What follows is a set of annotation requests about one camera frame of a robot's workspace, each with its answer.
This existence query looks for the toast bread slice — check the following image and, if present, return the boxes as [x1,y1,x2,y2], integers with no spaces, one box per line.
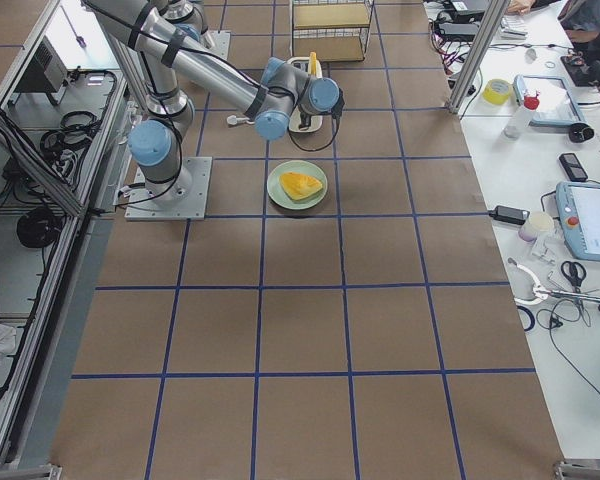
[308,51,319,77]

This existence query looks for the yellow tape roll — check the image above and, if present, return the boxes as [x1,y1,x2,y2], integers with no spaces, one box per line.
[482,78,513,105]

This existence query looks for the clear bottle red cap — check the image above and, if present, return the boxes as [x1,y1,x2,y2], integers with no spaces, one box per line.
[503,93,540,140]

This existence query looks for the wire and wood shelf rack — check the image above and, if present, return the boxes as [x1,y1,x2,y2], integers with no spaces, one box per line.
[290,0,374,64]

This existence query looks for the white plastic clamp tool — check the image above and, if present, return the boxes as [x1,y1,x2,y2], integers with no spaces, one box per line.
[507,257,549,307]

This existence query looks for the orange triangular bread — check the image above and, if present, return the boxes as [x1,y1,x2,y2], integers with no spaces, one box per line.
[279,171,324,202]

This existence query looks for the blue teach pendant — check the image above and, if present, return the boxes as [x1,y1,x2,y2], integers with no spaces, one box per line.
[540,181,600,262]
[513,75,585,127]

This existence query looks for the aluminium frame post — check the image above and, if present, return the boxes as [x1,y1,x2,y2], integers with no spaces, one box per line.
[447,0,509,114]

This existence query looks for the light green plate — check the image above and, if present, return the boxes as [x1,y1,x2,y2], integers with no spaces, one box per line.
[267,160,328,210]

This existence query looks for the blue teach pendant near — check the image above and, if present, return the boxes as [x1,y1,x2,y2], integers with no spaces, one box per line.
[540,181,600,262]

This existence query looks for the black phone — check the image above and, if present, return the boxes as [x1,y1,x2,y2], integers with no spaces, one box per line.
[559,153,588,183]

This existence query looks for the black power brick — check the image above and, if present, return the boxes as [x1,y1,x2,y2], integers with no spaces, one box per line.
[488,205,530,225]

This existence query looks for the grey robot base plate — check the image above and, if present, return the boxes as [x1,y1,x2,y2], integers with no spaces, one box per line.
[123,157,212,221]

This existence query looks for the blue teach pendant far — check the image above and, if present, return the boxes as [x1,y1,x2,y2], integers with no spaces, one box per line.
[513,75,585,127]

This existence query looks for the white pot with lid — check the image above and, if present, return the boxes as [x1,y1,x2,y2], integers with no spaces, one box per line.
[518,211,555,242]

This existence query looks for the black scissors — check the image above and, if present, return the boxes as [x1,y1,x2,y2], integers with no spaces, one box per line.
[560,260,587,293]

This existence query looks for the white two-slot toaster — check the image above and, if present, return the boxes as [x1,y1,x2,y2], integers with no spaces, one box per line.
[286,56,333,135]

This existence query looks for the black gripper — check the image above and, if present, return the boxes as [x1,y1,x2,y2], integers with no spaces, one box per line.
[299,112,311,127]

